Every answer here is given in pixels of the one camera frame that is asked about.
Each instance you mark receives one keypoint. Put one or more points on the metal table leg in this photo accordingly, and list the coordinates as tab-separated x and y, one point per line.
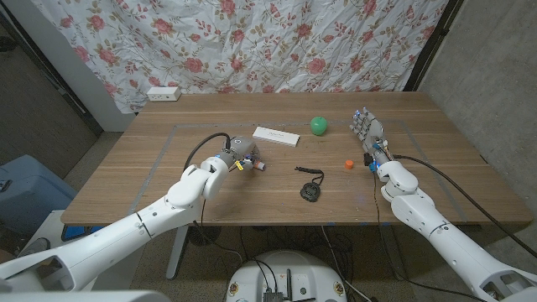
394	256
176	256

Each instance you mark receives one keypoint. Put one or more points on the flat white rectangular box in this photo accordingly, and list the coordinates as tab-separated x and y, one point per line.
276	136

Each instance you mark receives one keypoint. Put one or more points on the orange glue stick cap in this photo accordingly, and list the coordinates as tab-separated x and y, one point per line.
349	164

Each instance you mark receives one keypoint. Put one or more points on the round black floor fan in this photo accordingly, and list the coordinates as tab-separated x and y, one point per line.
205	235

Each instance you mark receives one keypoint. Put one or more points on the white power strip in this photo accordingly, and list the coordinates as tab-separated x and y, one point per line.
163	93

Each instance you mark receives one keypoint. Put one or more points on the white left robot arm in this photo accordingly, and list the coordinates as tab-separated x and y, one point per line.
126	235

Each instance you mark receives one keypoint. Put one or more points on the white robot head rim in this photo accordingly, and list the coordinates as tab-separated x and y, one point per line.
84	297

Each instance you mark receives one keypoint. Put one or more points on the glue stick with blue label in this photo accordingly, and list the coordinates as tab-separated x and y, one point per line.
260	165

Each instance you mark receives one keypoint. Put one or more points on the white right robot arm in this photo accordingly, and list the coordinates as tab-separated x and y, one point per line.
449	239

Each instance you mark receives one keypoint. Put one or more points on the black backdrop stand pole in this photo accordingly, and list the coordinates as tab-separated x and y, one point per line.
432	46

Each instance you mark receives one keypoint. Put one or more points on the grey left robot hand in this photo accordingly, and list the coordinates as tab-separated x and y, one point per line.
243	147

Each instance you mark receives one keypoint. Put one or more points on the green ball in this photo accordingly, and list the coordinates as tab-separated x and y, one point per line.
319	126

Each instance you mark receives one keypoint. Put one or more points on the floral rose print curtain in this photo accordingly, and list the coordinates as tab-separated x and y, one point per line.
251	46

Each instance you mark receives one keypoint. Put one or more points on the grey sneaker shoe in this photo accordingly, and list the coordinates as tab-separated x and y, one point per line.
35	247

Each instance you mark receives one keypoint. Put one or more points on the white robot torso base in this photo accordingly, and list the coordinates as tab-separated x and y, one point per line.
289	272

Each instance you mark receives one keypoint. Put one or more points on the blue plastic bin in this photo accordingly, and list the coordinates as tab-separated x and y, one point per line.
29	193

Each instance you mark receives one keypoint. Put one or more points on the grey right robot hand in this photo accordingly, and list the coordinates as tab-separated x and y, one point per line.
373	130

